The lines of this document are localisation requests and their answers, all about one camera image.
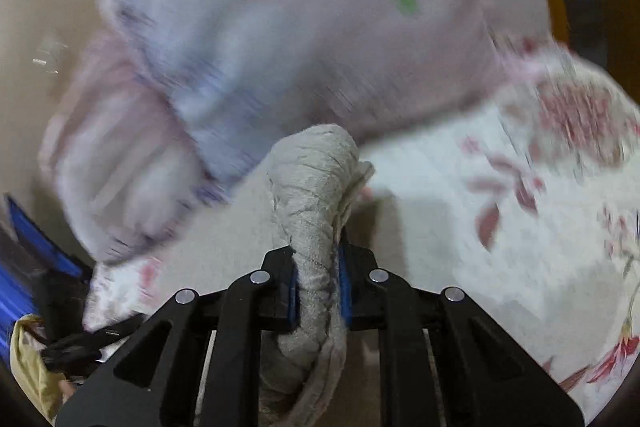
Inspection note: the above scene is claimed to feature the lavender print pillow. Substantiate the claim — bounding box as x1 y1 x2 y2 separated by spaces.
97 0 506 198

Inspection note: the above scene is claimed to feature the beige cable-knit sweater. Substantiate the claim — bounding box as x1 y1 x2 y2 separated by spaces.
165 124 383 427

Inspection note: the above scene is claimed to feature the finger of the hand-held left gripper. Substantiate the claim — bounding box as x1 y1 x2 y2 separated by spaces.
4 193 88 282
0 252 38 358

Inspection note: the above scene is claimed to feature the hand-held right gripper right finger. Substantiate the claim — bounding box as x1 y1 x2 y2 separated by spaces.
337 232 586 427

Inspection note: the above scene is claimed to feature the floral bed sheet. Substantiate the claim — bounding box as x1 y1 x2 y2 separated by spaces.
82 39 640 425

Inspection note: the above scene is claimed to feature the pink floral pillow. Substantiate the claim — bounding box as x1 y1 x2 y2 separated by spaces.
37 29 213 265

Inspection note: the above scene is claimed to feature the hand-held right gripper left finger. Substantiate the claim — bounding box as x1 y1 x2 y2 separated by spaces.
55 246 301 427

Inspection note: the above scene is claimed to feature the yellow cloth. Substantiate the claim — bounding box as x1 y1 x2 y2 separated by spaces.
9 314 68 425

